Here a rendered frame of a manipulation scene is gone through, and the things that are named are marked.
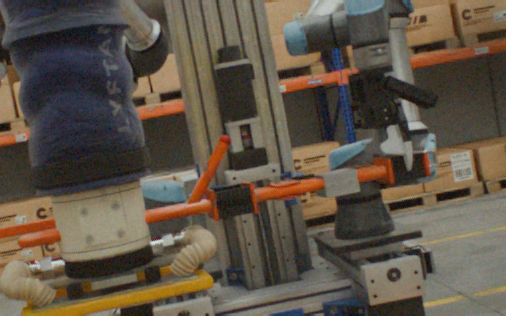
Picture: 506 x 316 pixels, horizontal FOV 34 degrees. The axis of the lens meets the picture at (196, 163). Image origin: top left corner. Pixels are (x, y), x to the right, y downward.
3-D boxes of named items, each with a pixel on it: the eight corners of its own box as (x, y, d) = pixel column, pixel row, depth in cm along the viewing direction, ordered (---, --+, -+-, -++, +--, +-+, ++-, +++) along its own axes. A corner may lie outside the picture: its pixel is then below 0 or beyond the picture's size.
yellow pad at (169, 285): (20, 329, 139) (14, 300, 139) (23, 317, 149) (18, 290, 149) (215, 288, 144) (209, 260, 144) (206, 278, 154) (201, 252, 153)
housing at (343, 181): (326, 198, 158) (322, 175, 158) (316, 196, 165) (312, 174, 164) (361, 191, 159) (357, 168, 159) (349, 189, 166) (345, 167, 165)
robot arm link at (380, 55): (381, 46, 167) (397, 41, 159) (385, 68, 167) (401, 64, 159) (346, 52, 166) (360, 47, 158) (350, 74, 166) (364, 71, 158)
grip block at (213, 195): (216, 222, 153) (210, 191, 153) (208, 217, 163) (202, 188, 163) (259, 213, 155) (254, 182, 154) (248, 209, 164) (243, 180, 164)
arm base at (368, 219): (329, 234, 217) (322, 197, 216) (384, 223, 218) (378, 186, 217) (343, 242, 202) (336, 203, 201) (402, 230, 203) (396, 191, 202)
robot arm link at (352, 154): (337, 194, 217) (328, 144, 216) (389, 187, 212) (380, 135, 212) (331, 202, 205) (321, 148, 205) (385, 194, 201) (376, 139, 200)
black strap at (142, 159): (29, 191, 142) (25, 169, 142) (36, 184, 165) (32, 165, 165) (158, 167, 145) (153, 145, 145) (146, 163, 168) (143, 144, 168)
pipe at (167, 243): (16, 306, 141) (10, 274, 141) (25, 281, 166) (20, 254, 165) (209, 266, 146) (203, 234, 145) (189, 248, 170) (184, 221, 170)
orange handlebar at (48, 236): (-41, 266, 148) (-45, 247, 148) (-22, 245, 178) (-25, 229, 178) (436, 171, 161) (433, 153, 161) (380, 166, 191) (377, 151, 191)
